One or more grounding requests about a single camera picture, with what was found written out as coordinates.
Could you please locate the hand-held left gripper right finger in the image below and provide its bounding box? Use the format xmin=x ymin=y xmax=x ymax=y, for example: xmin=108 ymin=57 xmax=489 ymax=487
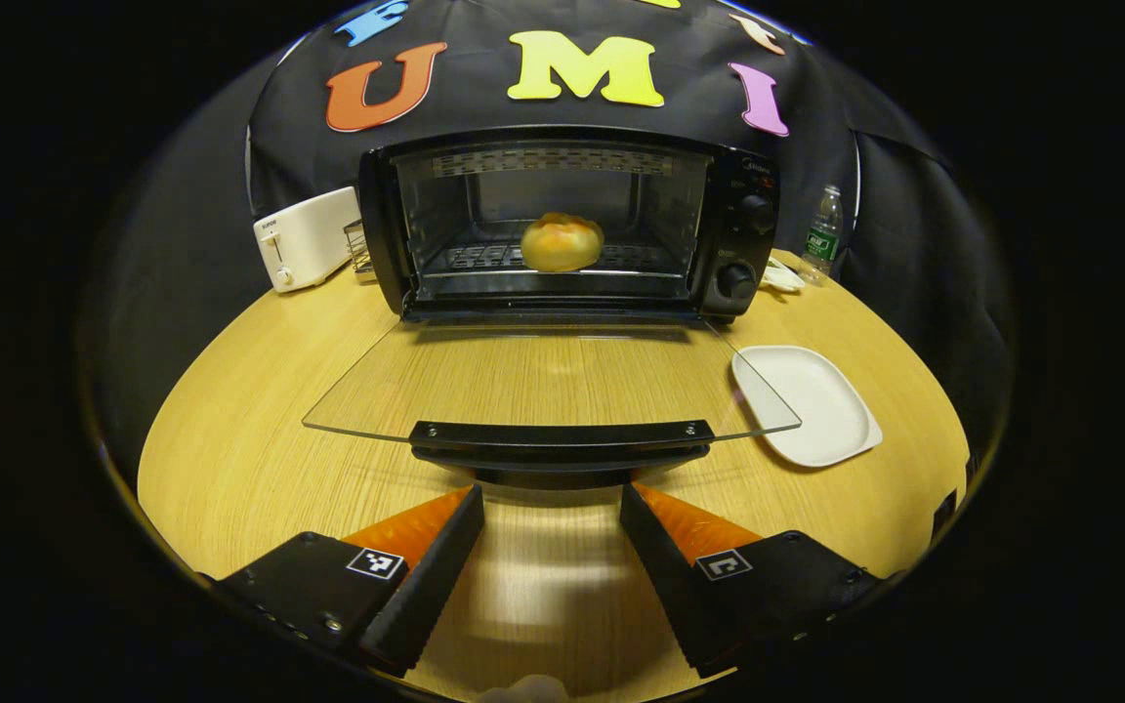
xmin=618 ymin=480 xmax=885 ymax=678

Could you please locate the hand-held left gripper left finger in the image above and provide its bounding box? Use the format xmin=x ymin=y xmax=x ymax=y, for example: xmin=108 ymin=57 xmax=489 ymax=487
xmin=211 ymin=483 xmax=486 ymax=678

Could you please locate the black electric oven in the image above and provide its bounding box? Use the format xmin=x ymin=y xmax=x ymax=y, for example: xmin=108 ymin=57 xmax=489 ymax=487
xmin=301 ymin=124 xmax=804 ymax=491

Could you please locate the round golden bread bun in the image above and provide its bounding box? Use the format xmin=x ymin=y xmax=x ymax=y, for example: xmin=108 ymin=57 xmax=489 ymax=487
xmin=520 ymin=211 xmax=606 ymax=274

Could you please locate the white square plate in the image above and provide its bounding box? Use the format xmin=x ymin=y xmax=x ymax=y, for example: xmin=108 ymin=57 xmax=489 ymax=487
xmin=729 ymin=345 xmax=885 ymax=470

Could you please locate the white divided grain dish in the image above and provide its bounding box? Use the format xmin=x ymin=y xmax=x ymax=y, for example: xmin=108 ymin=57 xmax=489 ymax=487
xmin=760 ymin=256 xmax=809 ymax=295

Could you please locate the white toaster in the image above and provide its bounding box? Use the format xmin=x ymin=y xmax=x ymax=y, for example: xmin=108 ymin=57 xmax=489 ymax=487
xmin=252 ymin=186 xmax=364 ymax=295

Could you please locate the clear plastic water bottle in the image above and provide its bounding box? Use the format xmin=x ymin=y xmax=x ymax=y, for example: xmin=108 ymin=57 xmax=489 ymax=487
xmin=801 ymin=185 xmax=846 ymax=288

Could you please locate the black backdrop cloth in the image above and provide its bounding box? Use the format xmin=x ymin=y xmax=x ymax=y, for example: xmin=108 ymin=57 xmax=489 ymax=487
xmin=79 ymin=0 xmax=1018 ymax=470

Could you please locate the small wire mesh basket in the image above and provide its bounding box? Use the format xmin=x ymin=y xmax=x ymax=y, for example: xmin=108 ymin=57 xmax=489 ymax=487
xmin=343 ymin=219 xmax=376 ymax=285

